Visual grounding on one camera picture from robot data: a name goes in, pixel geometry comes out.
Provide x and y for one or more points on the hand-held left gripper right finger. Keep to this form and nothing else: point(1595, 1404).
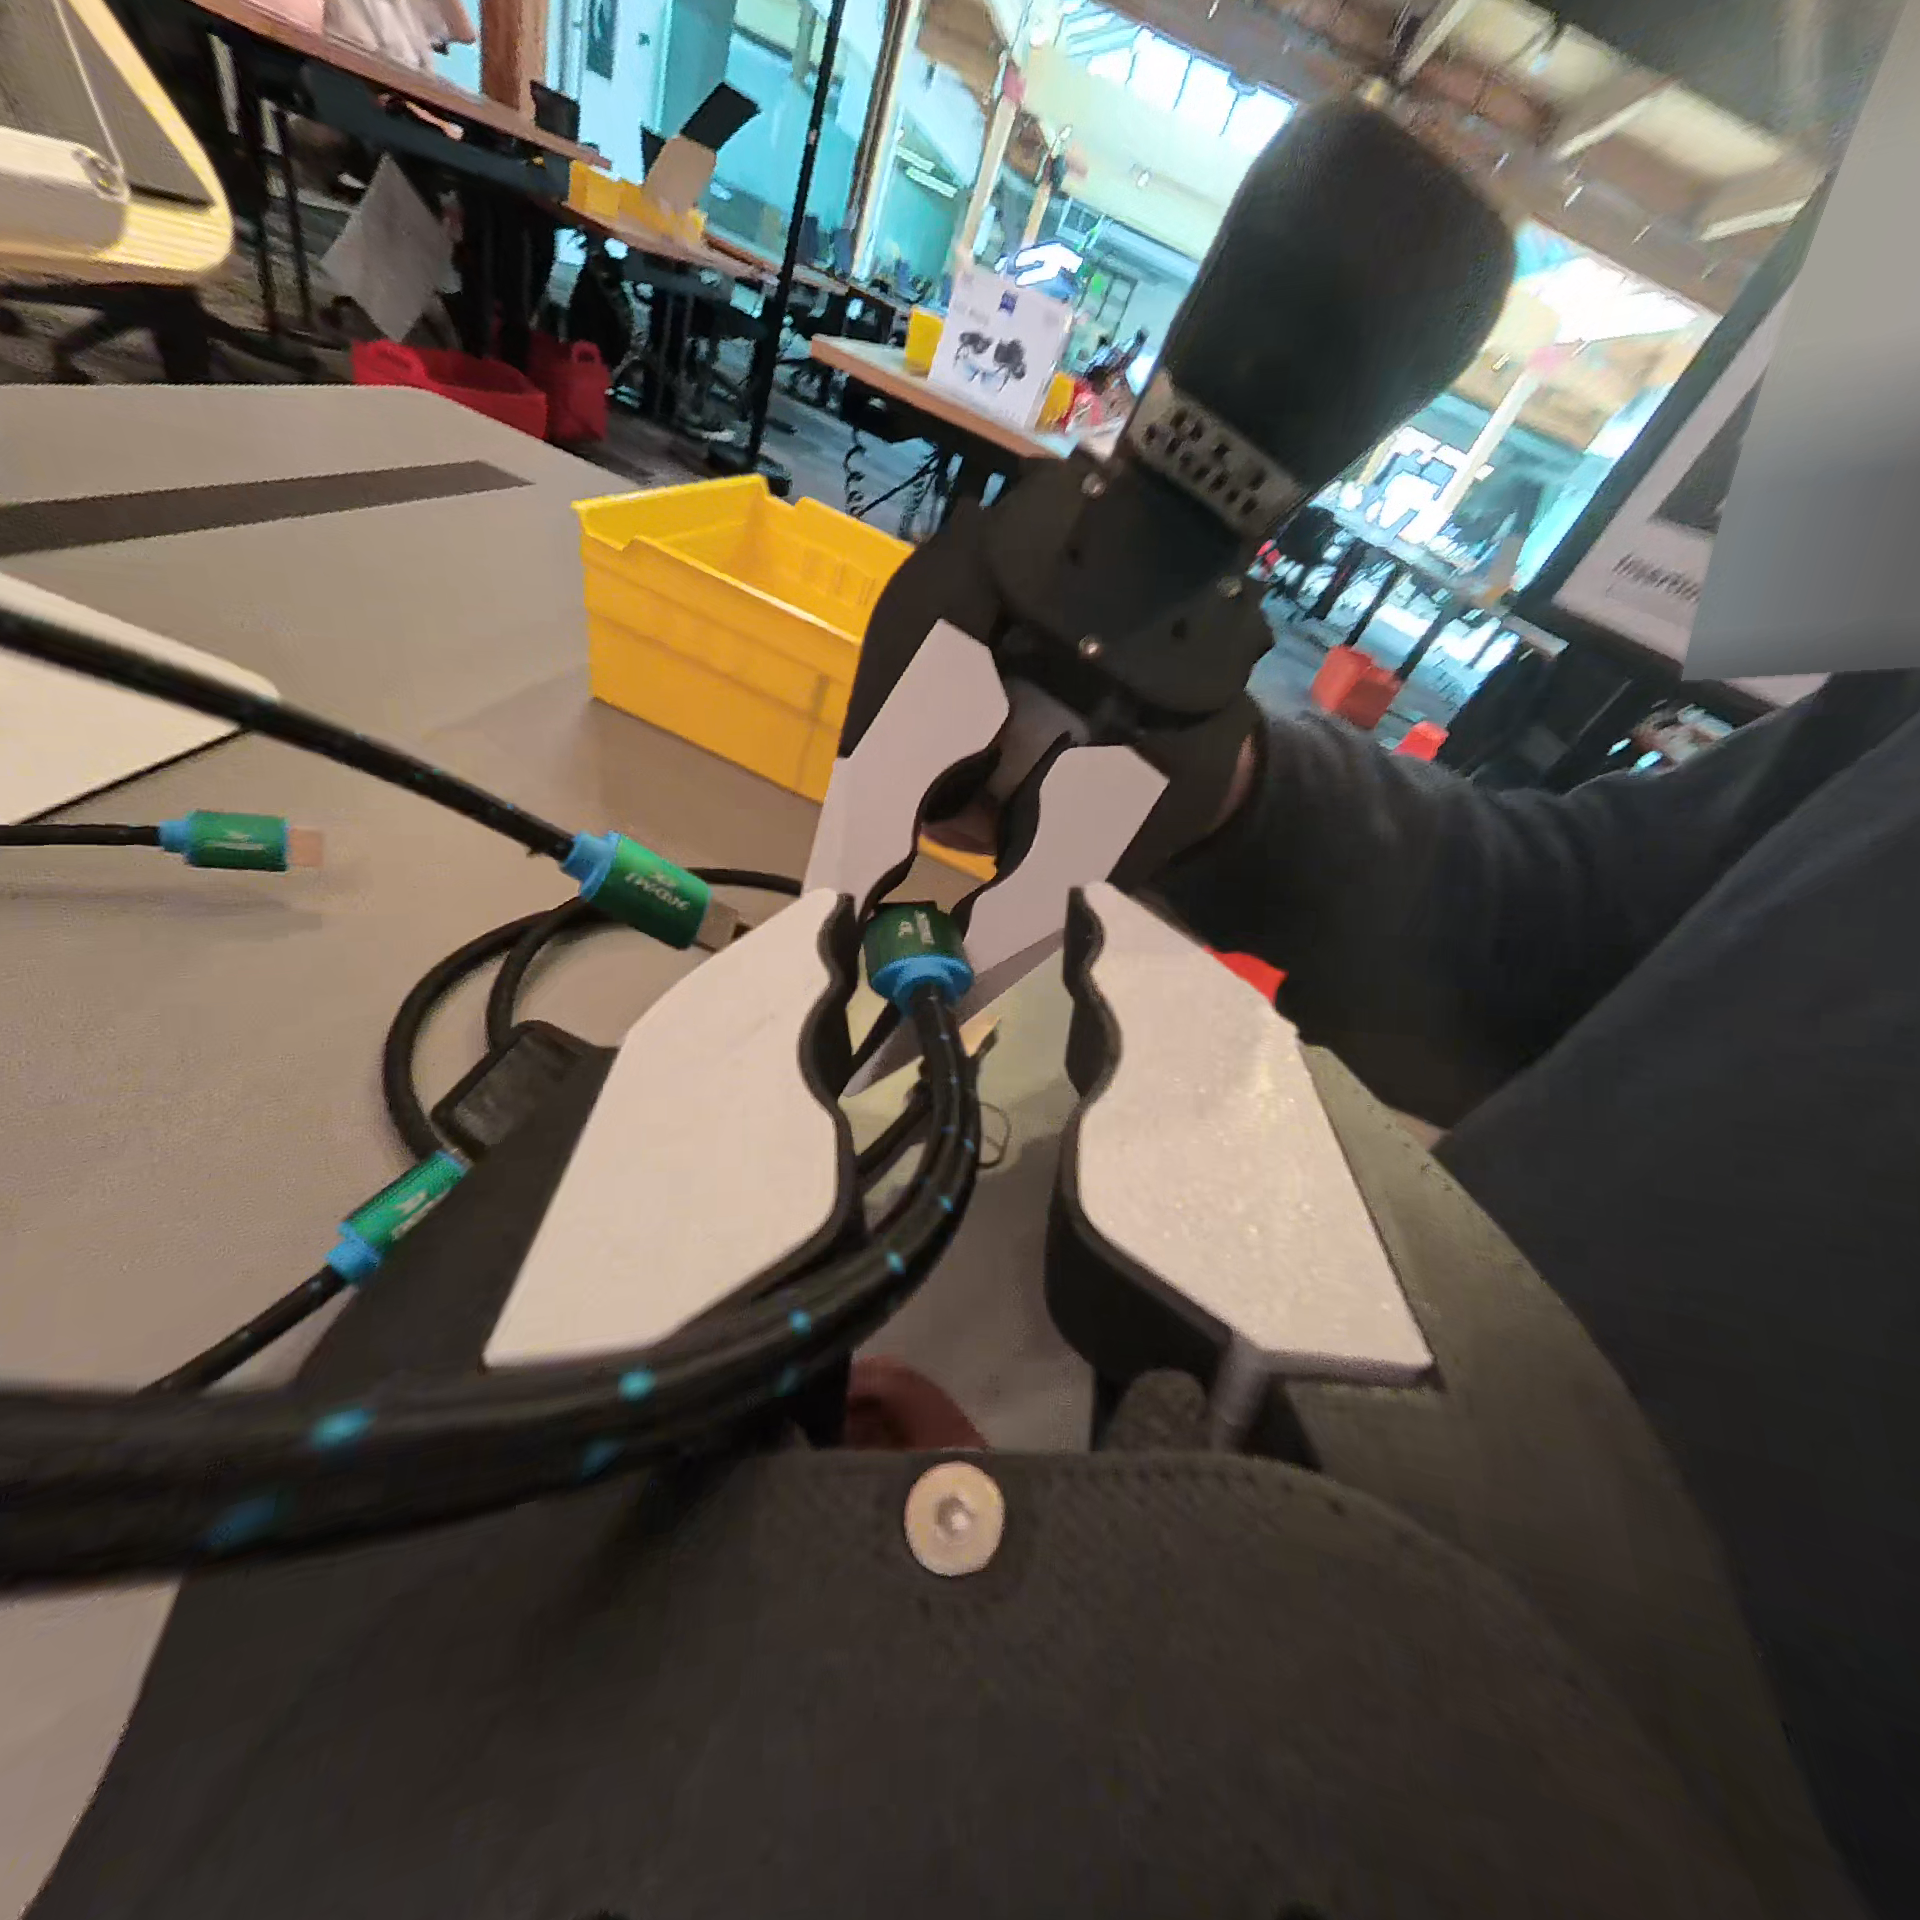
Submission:
point(1247, 1187)

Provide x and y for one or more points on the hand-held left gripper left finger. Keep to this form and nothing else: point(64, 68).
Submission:
point(676, 1187)

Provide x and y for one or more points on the yellow plastic bin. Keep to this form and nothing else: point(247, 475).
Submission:
point(736, 615)

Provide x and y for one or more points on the white printed carton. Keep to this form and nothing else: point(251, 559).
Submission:
point(1008, 348)

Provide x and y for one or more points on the red plastic bin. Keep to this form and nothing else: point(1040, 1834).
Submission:
point(1356, 683)
point(453, 386)
point(577, 386)

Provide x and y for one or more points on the white printed board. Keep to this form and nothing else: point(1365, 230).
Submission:
point(1695, 510)

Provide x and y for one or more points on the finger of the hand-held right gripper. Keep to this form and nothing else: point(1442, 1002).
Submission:
point(1066, 857)
point(902, 767)

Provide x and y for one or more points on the black hdmi switch box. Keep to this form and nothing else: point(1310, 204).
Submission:
point(527, 1096)

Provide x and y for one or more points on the person's right forearm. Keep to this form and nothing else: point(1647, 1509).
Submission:
point(1411, 904)

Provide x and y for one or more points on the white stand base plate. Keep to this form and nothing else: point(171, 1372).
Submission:
point(93, 737)

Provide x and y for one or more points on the background wooden desk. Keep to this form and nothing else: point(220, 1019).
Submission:
point(422, 75)
point(931, 390)

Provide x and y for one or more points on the small yellow box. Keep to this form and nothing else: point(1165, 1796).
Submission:
point(927, 342)

